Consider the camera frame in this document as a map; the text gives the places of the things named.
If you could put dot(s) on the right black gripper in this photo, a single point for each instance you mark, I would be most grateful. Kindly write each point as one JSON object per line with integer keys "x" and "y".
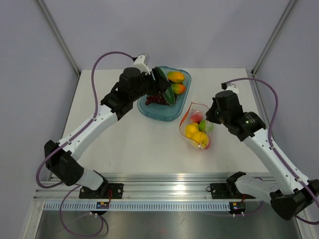
{"x": 210, "y": 115}

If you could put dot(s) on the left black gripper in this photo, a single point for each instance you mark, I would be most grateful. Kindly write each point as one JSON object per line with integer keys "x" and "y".
{"x": 158, "y": 85}

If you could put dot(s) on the green cucumber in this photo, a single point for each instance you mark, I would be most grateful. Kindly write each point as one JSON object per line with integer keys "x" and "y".
{"x": 168, "y": 94}

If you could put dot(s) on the green guava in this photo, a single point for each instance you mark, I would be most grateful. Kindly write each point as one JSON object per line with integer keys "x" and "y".
{"x": 206, "y": 126}

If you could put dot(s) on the clear zip top bag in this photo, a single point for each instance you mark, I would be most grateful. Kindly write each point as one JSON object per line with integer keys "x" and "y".
{"x": 194, "y": 107}

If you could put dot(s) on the yellow lemon front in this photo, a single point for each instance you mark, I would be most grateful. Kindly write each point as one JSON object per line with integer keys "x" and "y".
{"x": 200, "y": 140}

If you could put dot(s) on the yellow lemon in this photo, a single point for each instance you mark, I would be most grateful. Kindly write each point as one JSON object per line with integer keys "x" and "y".
{"x": 200, "y": 140}
{"x": 191, "y": 129}

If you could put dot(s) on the red apple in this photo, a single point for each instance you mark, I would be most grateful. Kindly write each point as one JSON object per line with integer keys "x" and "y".
{"x": 208, "y": 146}

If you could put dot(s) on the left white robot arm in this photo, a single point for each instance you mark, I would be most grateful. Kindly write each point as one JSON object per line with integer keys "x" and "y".
{"x": 61, "y": 157}

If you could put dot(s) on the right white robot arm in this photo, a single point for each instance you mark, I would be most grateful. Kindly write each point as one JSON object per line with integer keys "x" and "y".
{"x": 292, "y": 191}

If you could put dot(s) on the dark grapes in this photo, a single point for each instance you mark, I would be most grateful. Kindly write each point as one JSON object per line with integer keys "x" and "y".
{"x": 156, "y": 99}

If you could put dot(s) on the orange fruit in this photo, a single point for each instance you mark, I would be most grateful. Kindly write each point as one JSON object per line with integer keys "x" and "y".
{"x": 178, "y": 89}

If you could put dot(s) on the orange yellow mango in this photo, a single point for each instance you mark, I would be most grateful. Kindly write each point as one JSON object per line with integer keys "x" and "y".
{"x": 176, "y": 77}

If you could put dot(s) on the teal plastic fruit basket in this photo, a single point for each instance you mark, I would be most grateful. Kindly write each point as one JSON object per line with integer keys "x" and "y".
{"x": 164, "y": 112}

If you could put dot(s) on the right control board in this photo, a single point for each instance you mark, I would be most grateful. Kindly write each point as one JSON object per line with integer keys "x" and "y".
{"x": 237, "y": 208}

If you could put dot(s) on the control board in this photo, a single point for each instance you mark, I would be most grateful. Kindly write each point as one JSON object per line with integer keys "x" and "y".
{"x": 237, "y": 208}
{"x": 102, "y": 205}

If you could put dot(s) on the left control board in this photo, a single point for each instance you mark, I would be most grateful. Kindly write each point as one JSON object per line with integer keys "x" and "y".
{"x": 102, "y": 205}

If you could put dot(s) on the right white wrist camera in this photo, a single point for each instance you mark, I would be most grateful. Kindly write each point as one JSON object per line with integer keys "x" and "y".
{"x": 230, "y": 87}

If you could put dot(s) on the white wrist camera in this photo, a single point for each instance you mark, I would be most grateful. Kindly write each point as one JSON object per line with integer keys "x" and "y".
{"x": 141, "y": 63}
{"x": 230, "y": 87}

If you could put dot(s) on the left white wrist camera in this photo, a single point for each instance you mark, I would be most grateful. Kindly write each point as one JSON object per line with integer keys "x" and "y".
{"x": 141, "y": 63}

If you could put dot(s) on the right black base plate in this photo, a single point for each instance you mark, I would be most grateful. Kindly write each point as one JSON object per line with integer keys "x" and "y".
{"x": 224, "y": 191}

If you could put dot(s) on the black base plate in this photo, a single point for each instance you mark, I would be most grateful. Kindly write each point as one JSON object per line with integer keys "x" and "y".
{"x": 115, "y": 191}
{"x": 224, "y": 191}

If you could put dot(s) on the aluminium mounting rail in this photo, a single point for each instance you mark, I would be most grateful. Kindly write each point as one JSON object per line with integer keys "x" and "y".
{"x": 154, "y": 187}

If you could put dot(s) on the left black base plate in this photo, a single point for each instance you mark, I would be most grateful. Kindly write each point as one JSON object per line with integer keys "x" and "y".
{"x": 115, "y": 191}

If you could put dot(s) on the left aluminium frame post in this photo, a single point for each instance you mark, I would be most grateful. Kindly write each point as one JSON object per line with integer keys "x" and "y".
{"x": 58, "y": 36}

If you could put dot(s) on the aluminium frame post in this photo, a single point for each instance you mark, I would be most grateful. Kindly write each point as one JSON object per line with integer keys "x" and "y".
{"x": 274, "y": 35}
{"x": 58, "y": 36}

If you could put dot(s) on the right aluminium frame post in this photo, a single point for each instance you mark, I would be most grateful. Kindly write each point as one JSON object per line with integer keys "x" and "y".
{"x": 274, "y": 35}

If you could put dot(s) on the white slotted cable duct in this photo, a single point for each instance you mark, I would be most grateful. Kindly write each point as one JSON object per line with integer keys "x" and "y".
{"x": 140, "y": 206}

